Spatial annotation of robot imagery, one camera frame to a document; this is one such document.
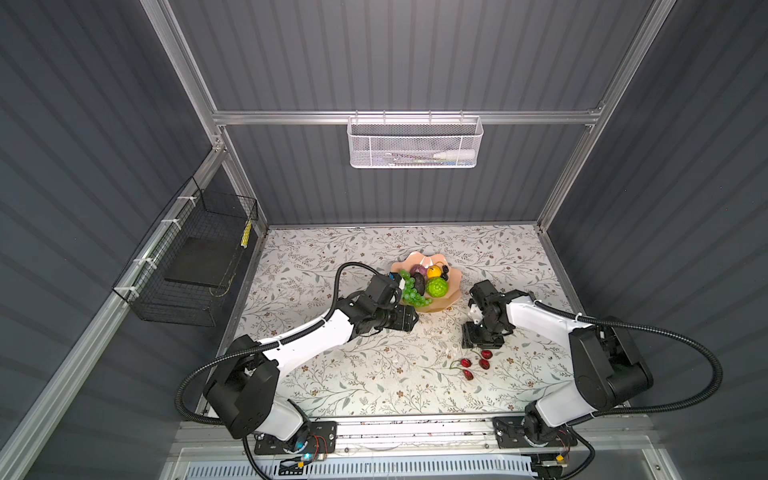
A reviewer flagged green fake grape bunch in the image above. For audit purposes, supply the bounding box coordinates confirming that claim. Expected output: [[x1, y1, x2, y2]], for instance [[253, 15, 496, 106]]
[[398, 270, 433, 308]]

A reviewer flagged black corrugated right cable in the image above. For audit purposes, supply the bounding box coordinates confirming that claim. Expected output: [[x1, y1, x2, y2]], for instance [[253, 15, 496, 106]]
[[533, 298, 724, 480]]

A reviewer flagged white wire mesh basket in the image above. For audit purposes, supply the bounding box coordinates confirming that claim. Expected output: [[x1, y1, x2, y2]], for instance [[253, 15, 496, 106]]
[[346, 115, 484, 169]]

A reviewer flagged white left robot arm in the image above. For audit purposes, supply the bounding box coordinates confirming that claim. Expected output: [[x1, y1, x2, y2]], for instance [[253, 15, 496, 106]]
[[204, 274, 418, 450]]

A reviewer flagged dark fake avocado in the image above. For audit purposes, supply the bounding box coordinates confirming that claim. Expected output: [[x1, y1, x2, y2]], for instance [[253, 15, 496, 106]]
[[412, 272, 426, 295]]

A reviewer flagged black wire basket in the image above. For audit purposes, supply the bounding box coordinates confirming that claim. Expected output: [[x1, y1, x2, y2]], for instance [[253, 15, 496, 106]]
[[113, 181, 258, 327]]

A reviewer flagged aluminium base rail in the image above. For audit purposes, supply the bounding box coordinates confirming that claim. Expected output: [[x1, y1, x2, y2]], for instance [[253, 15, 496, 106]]
[[167, 413, 658, 462]]

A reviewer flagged red fake cherry pair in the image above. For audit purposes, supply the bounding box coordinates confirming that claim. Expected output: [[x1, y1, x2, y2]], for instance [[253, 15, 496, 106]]
[[450, 358, 474, 381], [476, 350, 493, 370]]

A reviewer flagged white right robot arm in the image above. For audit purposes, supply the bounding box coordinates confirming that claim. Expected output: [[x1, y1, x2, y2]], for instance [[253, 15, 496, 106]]
[[462, 280, 653, 446]]

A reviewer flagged yellow fake lemon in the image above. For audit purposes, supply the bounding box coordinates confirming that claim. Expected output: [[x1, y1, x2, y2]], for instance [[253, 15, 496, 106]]
[[426, 265, 443, 279]]

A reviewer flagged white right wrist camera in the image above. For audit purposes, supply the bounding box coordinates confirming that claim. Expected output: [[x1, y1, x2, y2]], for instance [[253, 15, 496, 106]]
[[468, 304, 484, 325]]

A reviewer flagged green bumpy fake fruit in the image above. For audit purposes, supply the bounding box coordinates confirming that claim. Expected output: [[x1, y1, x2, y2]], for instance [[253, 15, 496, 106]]
[[425, 277, 450, 299]]

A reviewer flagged pink scalloped fruit bowl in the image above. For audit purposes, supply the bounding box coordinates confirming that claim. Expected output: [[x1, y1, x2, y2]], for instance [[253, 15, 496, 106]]
[[390, 252, 462, 313]]

